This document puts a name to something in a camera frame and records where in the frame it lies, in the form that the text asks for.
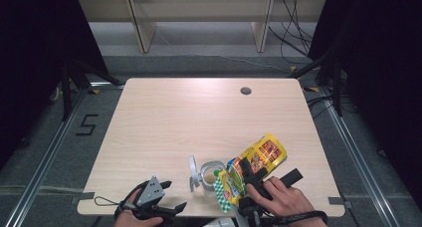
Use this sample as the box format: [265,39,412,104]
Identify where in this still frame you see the grey tape strip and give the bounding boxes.
[327,196,354,210]
[71,191,96,205]

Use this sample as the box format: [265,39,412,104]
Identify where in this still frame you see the light wooden shelf unit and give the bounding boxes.
[78,0,327,54]

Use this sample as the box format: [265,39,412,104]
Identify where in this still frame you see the black metal stand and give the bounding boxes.
[288,50,344,117]
[60,57,122,122]

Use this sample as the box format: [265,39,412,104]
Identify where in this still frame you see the black curtain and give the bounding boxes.
[0,0,109,170]
[309,0,422,210]

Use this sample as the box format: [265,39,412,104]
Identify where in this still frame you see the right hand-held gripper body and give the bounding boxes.
[236,167,304,227]

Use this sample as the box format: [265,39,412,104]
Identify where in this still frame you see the thin black lanyard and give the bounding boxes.
[94,195,122,208]

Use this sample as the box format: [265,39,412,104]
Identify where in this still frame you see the black wrist strap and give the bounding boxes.
[265,210,328,227]

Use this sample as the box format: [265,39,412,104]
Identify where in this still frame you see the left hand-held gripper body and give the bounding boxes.
[120,175,173,221]

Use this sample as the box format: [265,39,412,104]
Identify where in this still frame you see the black hanging cables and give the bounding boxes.
[268,0,315,66]

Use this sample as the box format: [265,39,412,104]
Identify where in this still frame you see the yellow seasoning pouch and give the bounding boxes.
[212,132,288,214]

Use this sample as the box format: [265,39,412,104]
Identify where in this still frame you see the black floor cable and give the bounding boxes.
[307,95,333,119]

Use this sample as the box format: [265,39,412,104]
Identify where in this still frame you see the person's right hand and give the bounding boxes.
[246,175,319,219]

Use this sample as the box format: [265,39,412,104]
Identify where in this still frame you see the person's left hand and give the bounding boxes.
[113,187,165,227]

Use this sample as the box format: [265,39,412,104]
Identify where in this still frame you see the metal floor rail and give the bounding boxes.
[318,87,396,227]
[3,82,125,227]

